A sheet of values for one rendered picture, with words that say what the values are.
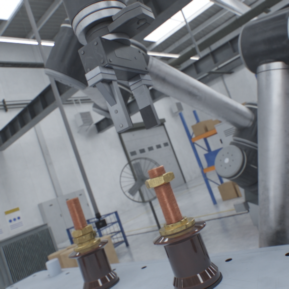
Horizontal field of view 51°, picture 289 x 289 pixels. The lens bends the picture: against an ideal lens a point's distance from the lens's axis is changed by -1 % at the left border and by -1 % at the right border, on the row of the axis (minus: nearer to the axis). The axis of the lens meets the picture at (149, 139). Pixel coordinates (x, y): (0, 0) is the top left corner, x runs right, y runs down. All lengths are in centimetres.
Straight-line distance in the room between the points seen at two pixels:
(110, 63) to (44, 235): 868
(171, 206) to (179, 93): 109
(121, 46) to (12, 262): 833
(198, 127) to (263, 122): 857
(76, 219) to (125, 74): 34
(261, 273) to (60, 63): 56
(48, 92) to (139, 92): 1033
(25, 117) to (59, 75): 1172
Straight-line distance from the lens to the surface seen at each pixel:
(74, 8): 57
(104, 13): 55
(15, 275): 875
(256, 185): 192
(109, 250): 565
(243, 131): 181
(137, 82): 58
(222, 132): 540
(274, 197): 81
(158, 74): 149
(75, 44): 72
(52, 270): 108
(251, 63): 85
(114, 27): 54
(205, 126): 938
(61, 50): 72
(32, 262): 898
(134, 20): 53
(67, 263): 574
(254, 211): 553
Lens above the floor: 156
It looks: 6 degrees up
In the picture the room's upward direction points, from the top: 20 degrees counter-clockwise
